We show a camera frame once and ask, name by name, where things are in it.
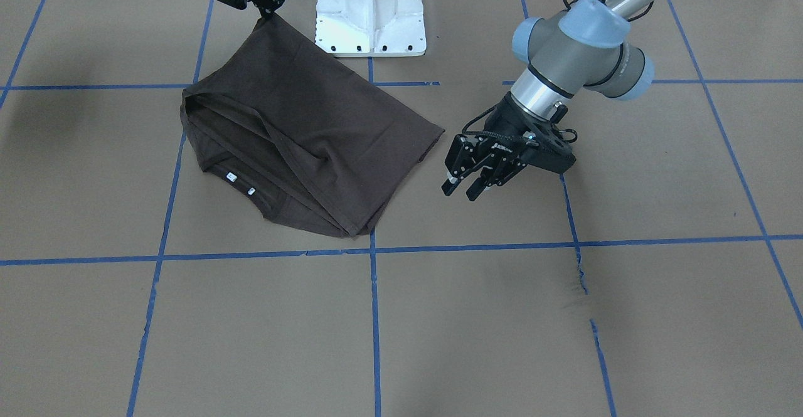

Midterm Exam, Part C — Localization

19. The dark brown t-shirt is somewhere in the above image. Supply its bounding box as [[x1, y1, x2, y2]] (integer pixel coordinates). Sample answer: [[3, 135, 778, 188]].
[[180, 15, 444, 238]]

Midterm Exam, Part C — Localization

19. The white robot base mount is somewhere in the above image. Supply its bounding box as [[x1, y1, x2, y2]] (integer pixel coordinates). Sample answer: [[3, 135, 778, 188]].
[[314, 0, 427, 58]]

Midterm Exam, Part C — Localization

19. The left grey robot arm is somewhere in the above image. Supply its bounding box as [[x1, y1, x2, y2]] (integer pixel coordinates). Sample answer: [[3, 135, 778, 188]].
[[442, 0, 655, 201]]

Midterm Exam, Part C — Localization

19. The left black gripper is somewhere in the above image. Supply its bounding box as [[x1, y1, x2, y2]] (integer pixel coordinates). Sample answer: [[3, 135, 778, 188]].
[[441, 92, 577, 202]]

